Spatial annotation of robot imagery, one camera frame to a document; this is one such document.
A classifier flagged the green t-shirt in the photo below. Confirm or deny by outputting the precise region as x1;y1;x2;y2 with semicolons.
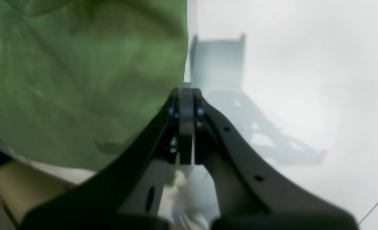
0;0;188;171

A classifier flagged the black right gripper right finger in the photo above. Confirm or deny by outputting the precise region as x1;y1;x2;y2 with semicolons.
194;89;358;230

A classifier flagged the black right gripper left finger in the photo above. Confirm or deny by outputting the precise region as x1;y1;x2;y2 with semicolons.
19;88;193;230

